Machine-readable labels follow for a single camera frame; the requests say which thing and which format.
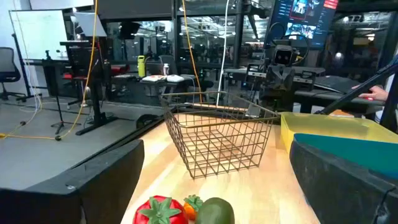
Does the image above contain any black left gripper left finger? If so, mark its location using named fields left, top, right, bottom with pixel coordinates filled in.
left=0, top=139, right=146, bottom=224

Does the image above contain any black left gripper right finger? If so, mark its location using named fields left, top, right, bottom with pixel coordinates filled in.
left=289, top=139, right=398, bottom=224

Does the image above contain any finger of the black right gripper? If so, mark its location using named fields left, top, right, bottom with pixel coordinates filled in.
left=261, top=68, right=275, bottom=110
left=284, top=67, right=297, bottom=108

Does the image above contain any gold wire basket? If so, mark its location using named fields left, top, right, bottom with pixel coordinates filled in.
left=160, top=90, right=281, bottom=180

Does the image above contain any yellow plastic tray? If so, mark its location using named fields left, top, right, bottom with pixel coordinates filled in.
left=280, top=111, right=398, bottom=156

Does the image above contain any red apple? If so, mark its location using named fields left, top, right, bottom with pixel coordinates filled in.
left=132, top=195, right=189, bottom=224

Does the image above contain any small orange toy tangerine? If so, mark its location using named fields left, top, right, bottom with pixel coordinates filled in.
left=182, top=194, right=204, bottom=222

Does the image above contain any green toy avocado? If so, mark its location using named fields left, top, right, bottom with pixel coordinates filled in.
left=195, top=197, right=236, bottom=224

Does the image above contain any teal plastic tray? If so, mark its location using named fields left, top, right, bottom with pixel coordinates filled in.
left=293, top=133, right=398, bottom=180

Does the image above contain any person's hand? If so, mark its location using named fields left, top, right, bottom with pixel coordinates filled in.
left=351, top=85, right=389, bottom=102

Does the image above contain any black standing desk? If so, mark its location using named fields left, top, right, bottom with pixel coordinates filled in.
left=59, top=39, right=131, bottom=136

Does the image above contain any black tripod stand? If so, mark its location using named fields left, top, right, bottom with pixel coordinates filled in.
left=42, top=49, right=82, bottom=135

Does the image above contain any green drink bottle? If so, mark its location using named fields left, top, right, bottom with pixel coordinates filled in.
left=137, top=55, right=147, bottom=78

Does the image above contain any grey office chair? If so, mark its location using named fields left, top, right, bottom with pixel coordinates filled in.
left=0, top=46, right=28, bottom=103

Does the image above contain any white whiteboard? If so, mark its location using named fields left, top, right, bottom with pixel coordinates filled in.
left=8, top=9, right=68, bottom=62

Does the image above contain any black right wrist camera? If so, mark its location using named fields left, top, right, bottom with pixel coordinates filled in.
left=273, top=45, right=295, bottom=67

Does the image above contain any white hanging cable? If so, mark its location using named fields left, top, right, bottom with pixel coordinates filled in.
left=216, top=0, right=230, bottom=107

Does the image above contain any large wall monitor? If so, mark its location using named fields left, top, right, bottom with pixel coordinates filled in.
left=264, top=0, right=340, bottom=50

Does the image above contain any yellow hanging cable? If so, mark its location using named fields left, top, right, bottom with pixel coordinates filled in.
left=0, top=0, right=100, bottom=141
left=181, top=0, right=203, bottom=104

